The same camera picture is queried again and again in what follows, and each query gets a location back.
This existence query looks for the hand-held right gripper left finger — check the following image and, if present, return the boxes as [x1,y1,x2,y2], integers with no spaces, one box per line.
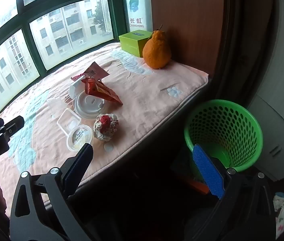
[9,143,93,241]

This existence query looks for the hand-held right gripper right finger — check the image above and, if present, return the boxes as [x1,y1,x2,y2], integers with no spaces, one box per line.
[192,144,276,241]

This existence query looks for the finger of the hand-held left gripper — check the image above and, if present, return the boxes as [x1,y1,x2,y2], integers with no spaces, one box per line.
[3,116,25,136]

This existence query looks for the small round plastic tub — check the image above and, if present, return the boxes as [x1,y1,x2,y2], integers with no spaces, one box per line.
[66,125,93,152]

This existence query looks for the clear rectangular plastic tray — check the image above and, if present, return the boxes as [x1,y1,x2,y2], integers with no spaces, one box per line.
[57,108,82,137]

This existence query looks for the red white wrapper ball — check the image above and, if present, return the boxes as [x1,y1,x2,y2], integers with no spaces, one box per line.
[93,113,119,142]

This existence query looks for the green mesh wastebasket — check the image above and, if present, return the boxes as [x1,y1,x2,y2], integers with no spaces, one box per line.
[184,99,263,174]

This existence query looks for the white plastic cup lid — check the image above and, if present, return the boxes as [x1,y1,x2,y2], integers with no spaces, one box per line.
[74,90,110,119]

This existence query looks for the white ridged plastic piece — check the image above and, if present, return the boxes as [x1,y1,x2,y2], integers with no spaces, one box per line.
[69,79,83,99]

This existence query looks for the red snack wrapper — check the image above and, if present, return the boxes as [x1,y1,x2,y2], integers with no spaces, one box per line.
[82,77,123,105]

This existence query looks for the pink snack wrapper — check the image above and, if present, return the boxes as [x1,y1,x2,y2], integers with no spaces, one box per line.
[71,62,110,82]

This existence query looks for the orange plastic item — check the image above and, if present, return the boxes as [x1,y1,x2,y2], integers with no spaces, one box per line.
[182,176,210,195]

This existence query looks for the pink printed blanket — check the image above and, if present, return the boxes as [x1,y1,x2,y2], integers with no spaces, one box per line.
[0,43,209,204]

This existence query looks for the white cabinet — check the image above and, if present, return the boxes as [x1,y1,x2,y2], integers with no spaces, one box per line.
[247,0,284,181]

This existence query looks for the whole orange citrus fruit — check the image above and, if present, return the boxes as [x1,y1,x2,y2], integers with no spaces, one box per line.
[142,25,172,70]

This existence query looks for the green tissue box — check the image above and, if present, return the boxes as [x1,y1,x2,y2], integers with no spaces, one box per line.
[118,30,154,58]

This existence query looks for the brown wooden panel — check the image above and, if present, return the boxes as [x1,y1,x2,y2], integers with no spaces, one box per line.
[149,0,232,81]

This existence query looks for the white outdoor air conditioner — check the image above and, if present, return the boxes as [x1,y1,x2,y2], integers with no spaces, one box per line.
[124,0,153,33]

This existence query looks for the green window frame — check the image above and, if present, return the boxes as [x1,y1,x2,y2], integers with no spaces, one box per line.
[0,0,152,121]

